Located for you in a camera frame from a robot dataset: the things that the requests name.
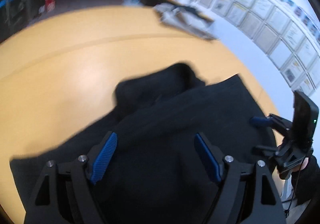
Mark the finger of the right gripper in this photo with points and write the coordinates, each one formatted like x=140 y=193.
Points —
x=261 y=122

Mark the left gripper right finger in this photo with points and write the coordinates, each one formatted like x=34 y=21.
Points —
x=246 y=192

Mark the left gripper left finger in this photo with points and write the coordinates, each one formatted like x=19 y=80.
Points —
x=61 y=193

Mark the black Camel fleece jacket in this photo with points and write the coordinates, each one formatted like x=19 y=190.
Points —
x=155 y=174

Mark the beige folded cloth pile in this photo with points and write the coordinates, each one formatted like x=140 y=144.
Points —
x=181 y=19

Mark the yellow side table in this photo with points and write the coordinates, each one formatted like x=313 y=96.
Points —
x=190 y=9

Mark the black camera box green light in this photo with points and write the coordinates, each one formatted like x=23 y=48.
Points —
x=304 y=120

